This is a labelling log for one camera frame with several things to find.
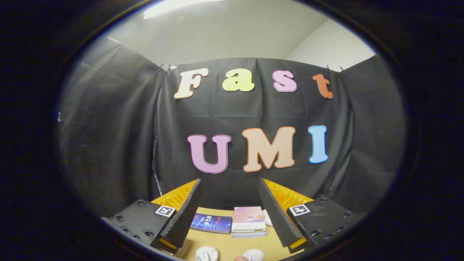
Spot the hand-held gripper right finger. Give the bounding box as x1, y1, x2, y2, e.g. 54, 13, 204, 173
258, 177, 360, 254

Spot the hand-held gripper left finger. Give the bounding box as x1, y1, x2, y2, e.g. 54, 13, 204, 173
101, 178, 202, 254

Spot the white canvas shoe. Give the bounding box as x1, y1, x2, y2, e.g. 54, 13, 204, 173
242, 249, 265, 261
196, 246, 220, 261

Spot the blue cover book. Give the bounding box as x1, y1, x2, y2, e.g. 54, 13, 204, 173
190, 213, 232, 234

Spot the pink cover book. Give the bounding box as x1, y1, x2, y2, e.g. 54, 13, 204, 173
232, 206, 267, 232

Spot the white and blue book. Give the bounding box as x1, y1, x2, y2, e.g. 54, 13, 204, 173
232, 229, 268, 239

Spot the black backdrop cloth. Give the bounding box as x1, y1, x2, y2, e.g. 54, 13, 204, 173
58, 36, 406, 219

